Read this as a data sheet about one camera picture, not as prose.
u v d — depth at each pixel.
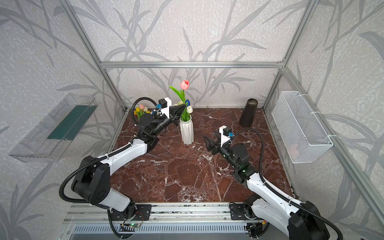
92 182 0.43
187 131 0.89
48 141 0.64
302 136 0.61
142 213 0.72
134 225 0.71
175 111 0.68
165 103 0.62
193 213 0.75
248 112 1.02
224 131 0.61
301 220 0.39
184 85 0.56
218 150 0.65
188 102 0.79
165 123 0.67
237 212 0.73
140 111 1.12
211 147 0.65
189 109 0.76
